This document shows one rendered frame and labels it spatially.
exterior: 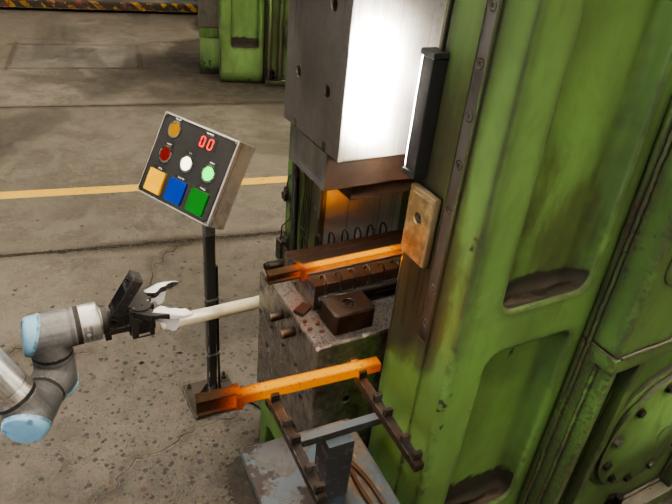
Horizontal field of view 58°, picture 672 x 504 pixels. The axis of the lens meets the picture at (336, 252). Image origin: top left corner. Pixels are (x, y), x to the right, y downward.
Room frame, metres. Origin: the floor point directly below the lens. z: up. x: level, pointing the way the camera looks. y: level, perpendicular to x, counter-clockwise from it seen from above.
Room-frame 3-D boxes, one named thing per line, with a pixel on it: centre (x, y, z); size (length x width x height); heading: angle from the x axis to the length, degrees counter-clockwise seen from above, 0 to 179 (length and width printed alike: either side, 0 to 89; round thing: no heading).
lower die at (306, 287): (1.50, -0.08, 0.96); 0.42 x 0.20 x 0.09; 121
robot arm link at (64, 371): (1.03, 0.63, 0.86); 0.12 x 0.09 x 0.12; 4
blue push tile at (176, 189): (1.72, 0.53, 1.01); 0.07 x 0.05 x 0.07; 56
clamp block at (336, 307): (1.27, -0.05, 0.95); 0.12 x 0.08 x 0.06; 121
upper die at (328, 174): (1.50, -0.08, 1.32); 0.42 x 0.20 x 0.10; 121
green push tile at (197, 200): (1.67, 0.44, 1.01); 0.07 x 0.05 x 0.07; 56
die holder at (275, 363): (1.46, -0.12, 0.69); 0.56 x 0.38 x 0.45; 121
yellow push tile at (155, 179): (1.78, 0.61, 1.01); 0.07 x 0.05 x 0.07; 56
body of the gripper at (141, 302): (1.13, 0.48, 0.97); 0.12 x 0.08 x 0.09; 121
